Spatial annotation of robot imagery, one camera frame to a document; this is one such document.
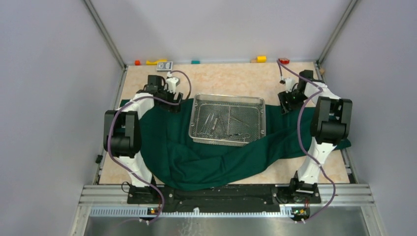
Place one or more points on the red toy block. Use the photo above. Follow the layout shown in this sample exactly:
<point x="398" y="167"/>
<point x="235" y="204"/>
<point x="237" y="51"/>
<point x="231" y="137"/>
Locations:
<point x="284" y="60"/>

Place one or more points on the aluminium frame rail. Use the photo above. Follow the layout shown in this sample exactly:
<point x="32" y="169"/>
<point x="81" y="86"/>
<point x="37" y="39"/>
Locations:
<point x="338" y="195"/>

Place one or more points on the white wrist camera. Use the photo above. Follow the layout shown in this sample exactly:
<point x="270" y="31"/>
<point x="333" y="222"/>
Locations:
<point x="289" y="84"/>
<point x="172" y="82"/>

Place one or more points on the yellow toy piece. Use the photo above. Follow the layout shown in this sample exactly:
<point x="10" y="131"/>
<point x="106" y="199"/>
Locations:
<point x="155" y="62"/>

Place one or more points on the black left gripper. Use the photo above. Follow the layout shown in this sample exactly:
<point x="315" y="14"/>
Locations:
<point x="179" y="99"/>

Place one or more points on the steel tweezers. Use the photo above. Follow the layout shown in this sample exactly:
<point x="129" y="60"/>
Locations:
<point x="238" y="120"/>

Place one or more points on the dark green surgical drape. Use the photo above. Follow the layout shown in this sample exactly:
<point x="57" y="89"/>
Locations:
<point x="171" y="155"/>

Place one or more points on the surgical scissors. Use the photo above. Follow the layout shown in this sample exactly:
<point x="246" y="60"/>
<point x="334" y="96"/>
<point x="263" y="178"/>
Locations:
<point x="234" y="136"/>

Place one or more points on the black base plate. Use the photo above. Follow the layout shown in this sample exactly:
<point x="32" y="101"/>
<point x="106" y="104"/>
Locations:
<point x="232" y="198"/>

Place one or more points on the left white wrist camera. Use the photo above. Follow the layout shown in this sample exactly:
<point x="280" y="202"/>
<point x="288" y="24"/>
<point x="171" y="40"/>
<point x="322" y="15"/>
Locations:
<point x="172" y="82"/>

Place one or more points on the metal mesh instrument tray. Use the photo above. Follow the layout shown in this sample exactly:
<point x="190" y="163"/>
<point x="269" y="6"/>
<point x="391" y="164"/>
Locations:
<point x="251" y="110"/>

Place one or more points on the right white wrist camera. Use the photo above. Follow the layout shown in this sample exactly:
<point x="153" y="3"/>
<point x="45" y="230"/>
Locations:
<point x="289" y="84"/>

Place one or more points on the playing card box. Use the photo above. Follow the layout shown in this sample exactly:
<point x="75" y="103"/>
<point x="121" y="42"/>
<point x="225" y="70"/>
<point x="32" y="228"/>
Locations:
<point x="164" y="66"/>

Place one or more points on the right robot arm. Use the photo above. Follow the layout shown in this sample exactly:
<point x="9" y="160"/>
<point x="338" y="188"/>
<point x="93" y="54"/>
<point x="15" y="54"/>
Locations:
<point x="330" y="123"/>

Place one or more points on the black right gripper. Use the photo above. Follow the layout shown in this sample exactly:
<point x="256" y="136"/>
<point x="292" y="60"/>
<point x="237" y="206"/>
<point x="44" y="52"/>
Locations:
<point x="284" y="97"/>

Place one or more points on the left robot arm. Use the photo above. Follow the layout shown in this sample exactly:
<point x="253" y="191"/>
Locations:
<point x="122" y="134"/>

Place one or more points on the yellow wooden block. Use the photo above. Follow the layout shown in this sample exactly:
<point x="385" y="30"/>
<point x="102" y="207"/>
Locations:
<point x="261" y="59"/>

